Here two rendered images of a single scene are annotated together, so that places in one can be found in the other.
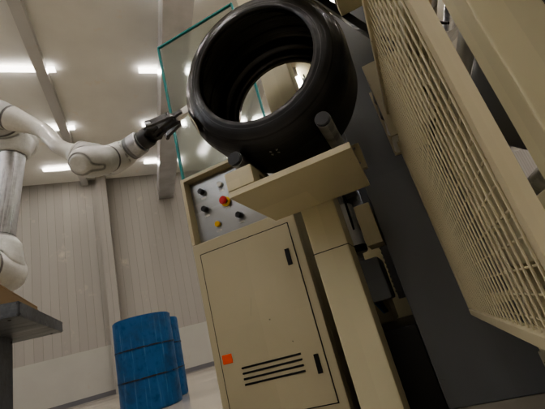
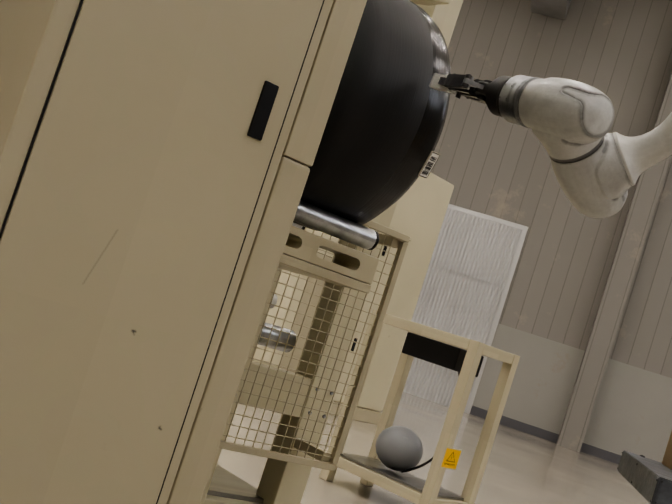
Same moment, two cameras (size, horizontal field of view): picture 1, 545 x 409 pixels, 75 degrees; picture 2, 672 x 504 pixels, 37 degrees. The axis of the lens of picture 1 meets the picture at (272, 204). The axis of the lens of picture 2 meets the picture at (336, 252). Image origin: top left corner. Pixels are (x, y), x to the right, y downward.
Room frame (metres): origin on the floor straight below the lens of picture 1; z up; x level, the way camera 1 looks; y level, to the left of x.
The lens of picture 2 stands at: (2.77, 1.26, 0.72)
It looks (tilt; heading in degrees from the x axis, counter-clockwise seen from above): 3 degrees up; 215
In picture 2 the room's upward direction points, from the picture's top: 18 degrees clockwise
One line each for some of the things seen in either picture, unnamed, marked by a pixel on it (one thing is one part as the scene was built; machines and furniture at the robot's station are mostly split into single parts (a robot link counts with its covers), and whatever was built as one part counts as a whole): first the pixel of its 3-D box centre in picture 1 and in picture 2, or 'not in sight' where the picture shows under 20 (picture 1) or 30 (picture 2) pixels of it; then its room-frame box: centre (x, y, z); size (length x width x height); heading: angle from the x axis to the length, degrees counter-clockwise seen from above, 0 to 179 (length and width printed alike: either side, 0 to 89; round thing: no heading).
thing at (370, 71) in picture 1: (398, 104); not in sight; (1.15, -0.54, 1.05); 0.20 x 0.15 x 0.30; 162
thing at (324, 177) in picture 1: (305, 187); (259, 253); (1.06, -0.12, 0.80); 0.37 x 0.36 x 0.02; 72
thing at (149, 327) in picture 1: (152, 359); not in sight; (4.52, 1.89, 0.48); 1.31 x 0.81 x 0.97; 26
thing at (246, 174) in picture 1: (263, 193); (300, 245); (1.11, 0.02, 0.83); 0.36 x 0.09 x 0.06; 162
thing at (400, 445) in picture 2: not in sight; (418, 417); (-1.25, -0.82, 0.40); 0.60 x 0.35 x 0.80; 82
